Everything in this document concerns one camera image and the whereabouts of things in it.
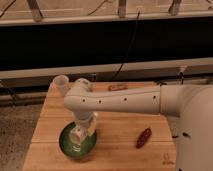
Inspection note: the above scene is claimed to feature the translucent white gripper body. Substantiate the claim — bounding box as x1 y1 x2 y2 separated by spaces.
76 112 98 136

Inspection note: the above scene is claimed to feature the clear plastic bottle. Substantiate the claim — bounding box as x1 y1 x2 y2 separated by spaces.
69 126 86 152

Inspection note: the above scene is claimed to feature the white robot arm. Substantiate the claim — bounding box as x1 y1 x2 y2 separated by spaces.
64 79 213 171

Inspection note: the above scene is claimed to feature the green ceramic bowl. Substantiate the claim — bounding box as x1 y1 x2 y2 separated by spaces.
59 122 97 159

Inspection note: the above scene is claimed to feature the wooden cutting board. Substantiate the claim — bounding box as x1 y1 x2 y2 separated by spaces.
23 86 176 171

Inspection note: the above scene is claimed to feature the brown rectangular block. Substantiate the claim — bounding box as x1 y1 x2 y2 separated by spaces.
108 83 128 91

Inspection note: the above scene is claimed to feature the translucent plastic cup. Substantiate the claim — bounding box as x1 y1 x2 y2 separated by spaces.
53 75 69 97

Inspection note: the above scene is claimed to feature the dark red sausage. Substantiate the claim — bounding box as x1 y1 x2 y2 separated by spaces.
136 128 152 149

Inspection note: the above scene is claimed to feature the black hanging cable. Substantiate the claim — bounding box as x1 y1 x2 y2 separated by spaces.
111 9 142 82

